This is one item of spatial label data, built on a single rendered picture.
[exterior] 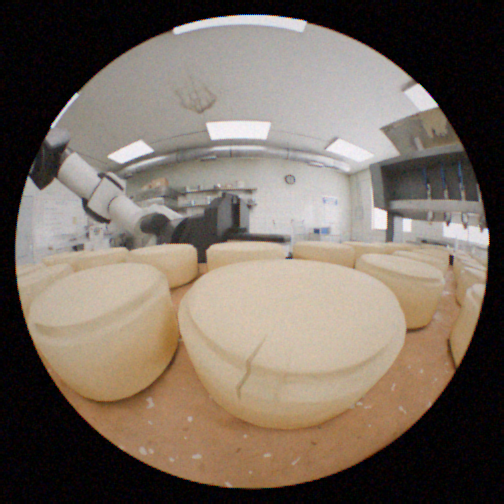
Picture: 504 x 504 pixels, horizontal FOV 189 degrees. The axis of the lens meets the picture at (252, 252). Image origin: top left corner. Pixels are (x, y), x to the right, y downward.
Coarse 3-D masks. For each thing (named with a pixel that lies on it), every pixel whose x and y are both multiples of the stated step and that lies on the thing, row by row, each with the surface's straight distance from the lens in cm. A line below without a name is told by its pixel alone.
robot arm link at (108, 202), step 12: (108, 180) 45; (96, 192) 46; (108, 192) 45; (120, 192) 46; (96, 204) 45; (108, 204) 45; (120, 204) 41; (132, 204) 40; (96, 216) 45; (108, 216) 47; (120, 216) 39
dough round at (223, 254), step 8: (216, 248) 8; (224, 248) 8; (232, 248) 8; (240, 248) 8; (248, 248) 8; (256, 248) 8; (264, 248) 8; (272, 248) 8; (280, 248) 8; (208, 256) 8; (216, 256) 7; (224, 256) 7; (232, 256) 7; (240, 256) 7; (248, 256) 7; (256, 256) 7; (264, 256) 7; (272, 256) 7; (280, 256) 8; (208, 264) 8; (216, 264) 7; (224, 264) 7; (208, 272) 9
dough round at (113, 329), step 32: (64, 288) 5; (96, 288) 4; (128, 288) 4; (160, 288) 4; (32, 320) 5; (64, 320) 3; (96, 320) 3; (128, 320) 3; (160, 320) 3; (64, 352) 3; (96, 352) 3; (128, 352) 3; (160, 352) 4; (96, 384) 4; (128, 384) 4
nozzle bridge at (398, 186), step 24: (456, 144) 52; (384, 168) 58; (408, 168) 59; (432, 168) 59; (456, 168) 59; (384, 192) 54; (408, 192) 59; (432, 192) 57; (456, 192) 57; (408, 216) 71; (456, 216) 59
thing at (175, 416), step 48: (432, 336) 7; (192, 384) 4; (384, 384) 4; (432, 384) 5; (144, 432) 4; (192, 432) 3; (240, 432) 3; (288, 432) 3; (336, 432) 4; (384, 432) 4; (192, 480) 3; (240, 480) 3; (288, 480) 3
